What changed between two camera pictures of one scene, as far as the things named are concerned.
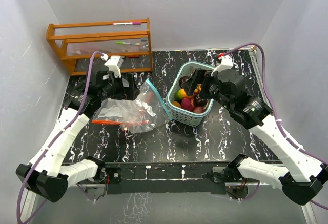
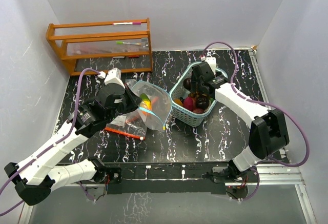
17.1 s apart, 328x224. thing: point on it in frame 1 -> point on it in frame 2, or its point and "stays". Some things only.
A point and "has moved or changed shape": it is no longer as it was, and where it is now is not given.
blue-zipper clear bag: x=151 y=110 has moved or changed shape
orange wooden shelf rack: x=75 y=42 stays
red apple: x=198 y=109 stays
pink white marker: x=127 y=23 stays
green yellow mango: x=180 y=94 -> x=146 y=102
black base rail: x=163 y=178 stays
